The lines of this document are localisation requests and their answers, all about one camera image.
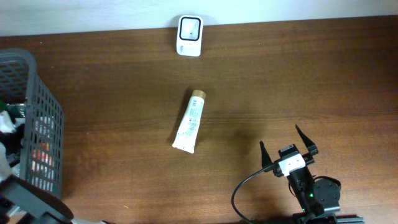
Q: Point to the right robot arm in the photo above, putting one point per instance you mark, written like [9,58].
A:
[318,196]

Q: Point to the grey plastic mesh basket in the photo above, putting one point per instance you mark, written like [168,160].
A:
[42,152]

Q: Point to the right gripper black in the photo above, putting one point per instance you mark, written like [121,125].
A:
[309,158]

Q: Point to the white cream tube gold cap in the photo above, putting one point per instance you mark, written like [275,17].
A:
[188,130]

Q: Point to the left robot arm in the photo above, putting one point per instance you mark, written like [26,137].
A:
[39,206]

